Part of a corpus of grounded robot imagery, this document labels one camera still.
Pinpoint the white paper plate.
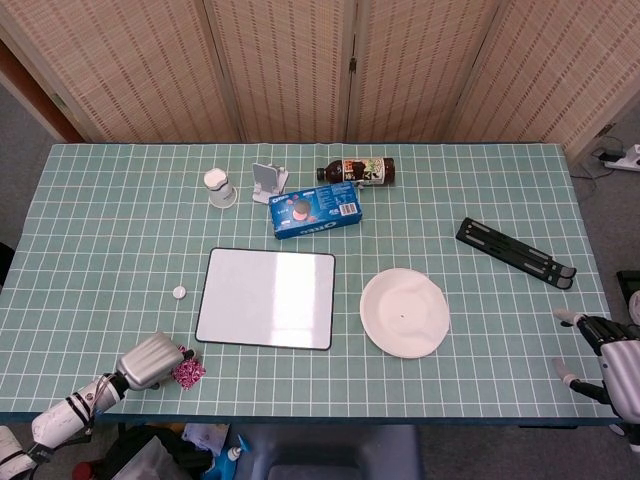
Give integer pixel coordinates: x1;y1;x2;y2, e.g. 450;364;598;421
359;267;451;359

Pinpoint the crumpled white plastic bag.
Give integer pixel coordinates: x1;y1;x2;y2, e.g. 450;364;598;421
180;423;232;457

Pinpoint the white phone stand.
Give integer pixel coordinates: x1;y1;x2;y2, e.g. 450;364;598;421
250;162;291;205

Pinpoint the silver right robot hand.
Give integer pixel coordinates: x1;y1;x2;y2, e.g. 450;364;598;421
551;307;640;422

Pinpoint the brown tea bottle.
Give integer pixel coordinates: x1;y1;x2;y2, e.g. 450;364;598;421
316;156;396;187

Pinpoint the white paper cup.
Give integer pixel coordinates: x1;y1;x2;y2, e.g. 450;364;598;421
202;168;239;209

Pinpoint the white power strip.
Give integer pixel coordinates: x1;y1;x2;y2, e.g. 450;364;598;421
603;143;640;173

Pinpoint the bamboo folding screen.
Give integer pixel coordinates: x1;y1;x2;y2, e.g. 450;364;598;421
0;0;640;164

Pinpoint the black plug with cable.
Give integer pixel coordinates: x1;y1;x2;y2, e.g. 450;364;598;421
569;147;625;180

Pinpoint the light green checked tablecloth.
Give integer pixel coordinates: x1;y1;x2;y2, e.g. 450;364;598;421
0;142;629;420

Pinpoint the white board with black rim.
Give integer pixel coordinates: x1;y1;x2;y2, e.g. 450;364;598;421
194;247;336;351

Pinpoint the blue Oreo cookie box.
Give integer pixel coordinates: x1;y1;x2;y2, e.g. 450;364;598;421
267;181;364;241

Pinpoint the black folding laptop stand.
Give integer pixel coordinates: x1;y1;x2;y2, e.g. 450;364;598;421
455;216;578;290

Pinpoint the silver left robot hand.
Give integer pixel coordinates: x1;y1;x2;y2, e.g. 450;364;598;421
114;331;199;392

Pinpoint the translucent plastic box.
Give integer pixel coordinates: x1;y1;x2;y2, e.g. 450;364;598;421
115;438;177;480

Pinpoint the black bag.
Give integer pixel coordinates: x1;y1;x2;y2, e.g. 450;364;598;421
99;423;214;480

